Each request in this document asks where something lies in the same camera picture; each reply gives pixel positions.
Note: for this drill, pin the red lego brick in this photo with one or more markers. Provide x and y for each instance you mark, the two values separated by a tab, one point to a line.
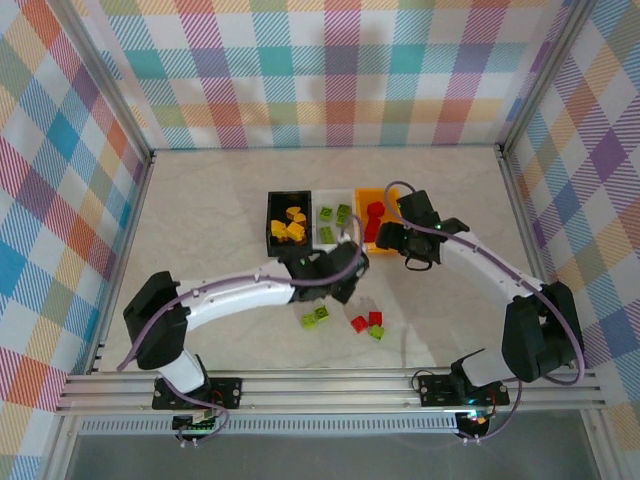
372	231
375	318
359	324
376	210

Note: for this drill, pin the long green lego brick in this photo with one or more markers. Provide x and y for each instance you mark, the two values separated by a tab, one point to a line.
328	235

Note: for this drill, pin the orange plastic bin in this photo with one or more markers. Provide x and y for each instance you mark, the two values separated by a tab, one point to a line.
361	200

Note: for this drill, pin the white plastic bin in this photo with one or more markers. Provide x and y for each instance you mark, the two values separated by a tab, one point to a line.
330	197

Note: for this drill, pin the black plastic bin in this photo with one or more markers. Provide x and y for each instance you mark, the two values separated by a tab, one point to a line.
287	200

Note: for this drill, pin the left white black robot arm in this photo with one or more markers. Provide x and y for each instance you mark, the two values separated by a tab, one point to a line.
235	295

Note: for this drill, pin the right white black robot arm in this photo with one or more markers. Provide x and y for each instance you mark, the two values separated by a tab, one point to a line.
490	270

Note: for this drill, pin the green circuit board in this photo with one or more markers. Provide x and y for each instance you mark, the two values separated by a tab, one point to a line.
197	427

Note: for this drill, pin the wide aluminium mounting rail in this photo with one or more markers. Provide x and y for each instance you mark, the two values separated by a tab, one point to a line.
325	392

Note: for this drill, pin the thin aluminium back rail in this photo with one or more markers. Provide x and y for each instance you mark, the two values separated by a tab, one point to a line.
325	148

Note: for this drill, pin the aluminium side rail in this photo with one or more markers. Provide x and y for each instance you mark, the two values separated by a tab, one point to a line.
132	235
520	210

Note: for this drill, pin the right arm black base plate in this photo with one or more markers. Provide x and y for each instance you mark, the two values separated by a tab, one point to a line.
435	390

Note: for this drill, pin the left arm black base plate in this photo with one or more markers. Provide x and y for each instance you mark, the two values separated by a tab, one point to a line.
227	392

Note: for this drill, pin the aluminium frame post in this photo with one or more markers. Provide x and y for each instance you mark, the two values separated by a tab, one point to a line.
545	75
100	75

